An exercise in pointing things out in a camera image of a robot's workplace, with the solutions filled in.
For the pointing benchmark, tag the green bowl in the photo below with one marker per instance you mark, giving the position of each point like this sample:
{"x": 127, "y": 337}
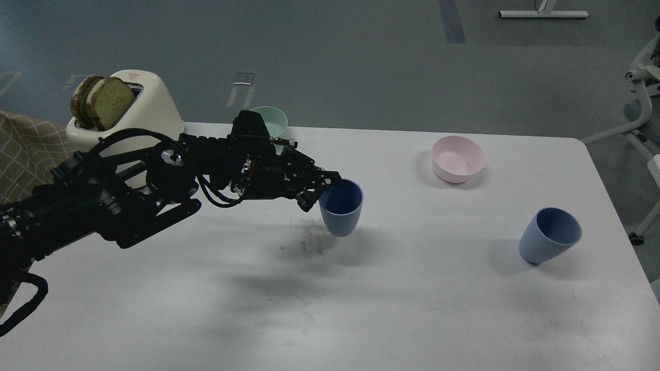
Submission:
{"x": 275, "y": 120}

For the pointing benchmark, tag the blue cup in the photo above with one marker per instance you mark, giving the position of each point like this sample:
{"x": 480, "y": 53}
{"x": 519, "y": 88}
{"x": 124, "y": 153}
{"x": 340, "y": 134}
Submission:
{"x": 550, "y": 233}
{"x": 341, "y": 206}

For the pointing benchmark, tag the pink bowl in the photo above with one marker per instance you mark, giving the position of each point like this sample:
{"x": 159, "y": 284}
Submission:
{"x": 457, "y": 159}

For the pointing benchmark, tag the white table base bar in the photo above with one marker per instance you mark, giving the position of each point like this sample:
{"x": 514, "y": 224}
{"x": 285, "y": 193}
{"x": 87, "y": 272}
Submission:
{"x": 544, "y": 10}

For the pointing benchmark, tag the cream white toaster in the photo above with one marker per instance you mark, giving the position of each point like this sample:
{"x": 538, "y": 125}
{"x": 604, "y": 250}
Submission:
{"x": 153, "y": 109}

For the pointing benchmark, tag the brown checkered cloth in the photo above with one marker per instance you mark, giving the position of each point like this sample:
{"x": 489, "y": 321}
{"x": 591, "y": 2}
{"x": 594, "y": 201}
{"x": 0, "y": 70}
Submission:
{"x": 30, "y": 148}

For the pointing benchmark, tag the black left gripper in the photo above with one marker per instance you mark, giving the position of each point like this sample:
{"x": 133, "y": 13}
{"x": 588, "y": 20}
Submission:
{"x": 262, "y": 171}

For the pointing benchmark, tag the toast slice back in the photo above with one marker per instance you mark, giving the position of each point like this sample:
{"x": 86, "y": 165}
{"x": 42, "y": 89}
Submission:
{"x": 79, "y": 100}

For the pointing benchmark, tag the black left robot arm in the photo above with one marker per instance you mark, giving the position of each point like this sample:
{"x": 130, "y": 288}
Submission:
{"x": 136, "y": 183}

